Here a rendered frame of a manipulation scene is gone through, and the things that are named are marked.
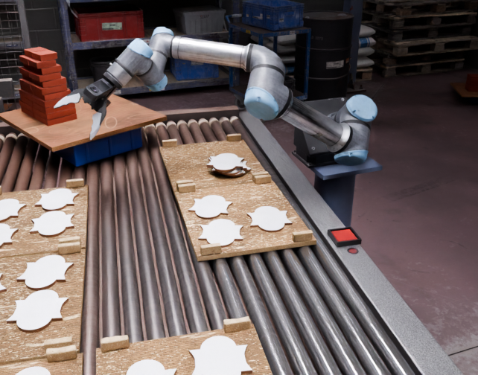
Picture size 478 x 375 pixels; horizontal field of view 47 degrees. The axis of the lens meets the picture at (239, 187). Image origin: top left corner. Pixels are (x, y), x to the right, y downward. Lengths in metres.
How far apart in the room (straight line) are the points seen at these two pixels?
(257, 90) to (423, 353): 0.94
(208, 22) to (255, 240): 4.74
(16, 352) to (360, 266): 0.88
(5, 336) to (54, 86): 1.15
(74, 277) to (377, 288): 0.78
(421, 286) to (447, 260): 0.33
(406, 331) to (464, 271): 1.99
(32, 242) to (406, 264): 2.20
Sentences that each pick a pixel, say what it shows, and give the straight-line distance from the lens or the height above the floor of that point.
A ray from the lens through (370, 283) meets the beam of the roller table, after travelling 1.47.
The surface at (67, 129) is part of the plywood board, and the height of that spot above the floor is 1.04.
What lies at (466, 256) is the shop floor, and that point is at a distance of 3.46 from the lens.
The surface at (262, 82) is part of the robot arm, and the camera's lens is 1.79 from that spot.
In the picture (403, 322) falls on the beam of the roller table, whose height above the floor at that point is 0.92.
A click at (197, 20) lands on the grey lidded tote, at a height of 0.78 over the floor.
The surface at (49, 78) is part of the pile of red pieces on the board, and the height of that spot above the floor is 1.22.
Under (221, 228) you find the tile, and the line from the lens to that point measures 1.61.
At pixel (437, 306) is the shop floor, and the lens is 3.00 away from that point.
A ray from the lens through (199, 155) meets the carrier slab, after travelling 2.13.
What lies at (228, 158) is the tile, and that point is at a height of 0.98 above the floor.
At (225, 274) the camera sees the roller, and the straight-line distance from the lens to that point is 1.46.
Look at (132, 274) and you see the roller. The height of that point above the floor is 0.92.
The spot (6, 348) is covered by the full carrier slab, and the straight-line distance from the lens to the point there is 1.32.
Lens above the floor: 1.77
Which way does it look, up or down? 26 degrees down
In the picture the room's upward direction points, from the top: straight up
